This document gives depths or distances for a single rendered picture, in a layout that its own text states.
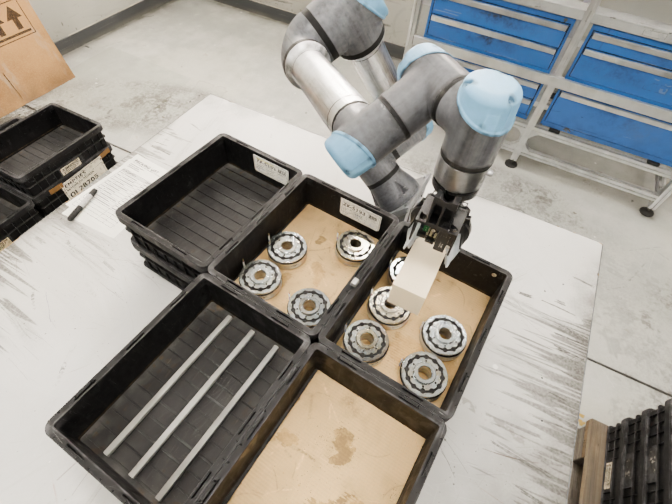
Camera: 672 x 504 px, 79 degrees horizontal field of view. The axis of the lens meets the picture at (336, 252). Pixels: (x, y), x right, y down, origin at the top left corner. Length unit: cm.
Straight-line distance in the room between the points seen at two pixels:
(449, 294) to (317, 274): 34
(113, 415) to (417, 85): 83
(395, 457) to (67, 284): 98
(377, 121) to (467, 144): 13
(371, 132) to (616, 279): 214
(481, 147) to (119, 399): 83
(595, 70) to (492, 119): 209
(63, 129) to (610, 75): 265
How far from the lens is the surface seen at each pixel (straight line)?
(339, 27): 93
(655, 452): 167
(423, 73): 61
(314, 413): 90
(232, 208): 121
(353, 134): 60
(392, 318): 97
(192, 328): 101
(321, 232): 113
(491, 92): 54
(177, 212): 123
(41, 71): 361
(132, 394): 98
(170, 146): 166
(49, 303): 134
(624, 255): 274
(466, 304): 107
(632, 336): 243
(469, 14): 259
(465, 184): 60
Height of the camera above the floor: 170
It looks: 53 degrees down
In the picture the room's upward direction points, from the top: 6 degrees clockwise
